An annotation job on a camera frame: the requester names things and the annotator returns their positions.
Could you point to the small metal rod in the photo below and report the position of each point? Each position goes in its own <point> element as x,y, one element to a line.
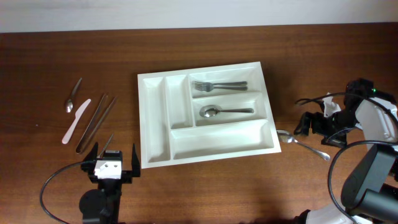
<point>105,146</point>

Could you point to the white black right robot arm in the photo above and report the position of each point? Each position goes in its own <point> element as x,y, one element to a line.
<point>369,118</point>

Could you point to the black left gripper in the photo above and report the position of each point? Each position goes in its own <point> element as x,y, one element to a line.
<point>128,178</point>

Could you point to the small metal teaspoon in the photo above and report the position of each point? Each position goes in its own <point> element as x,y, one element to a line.
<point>69,101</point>

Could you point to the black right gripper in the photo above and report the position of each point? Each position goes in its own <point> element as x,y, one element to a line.
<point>318,125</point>

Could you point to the metal fork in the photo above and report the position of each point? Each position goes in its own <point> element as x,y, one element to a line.
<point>220,84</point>
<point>211,88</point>

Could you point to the white plastic cutlery tray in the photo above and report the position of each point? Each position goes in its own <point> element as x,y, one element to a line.
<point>173,132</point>

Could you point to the large metal spoon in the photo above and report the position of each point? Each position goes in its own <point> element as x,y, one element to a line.
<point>286,137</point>
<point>213,110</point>

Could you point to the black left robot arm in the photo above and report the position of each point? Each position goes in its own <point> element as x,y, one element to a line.
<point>101,205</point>

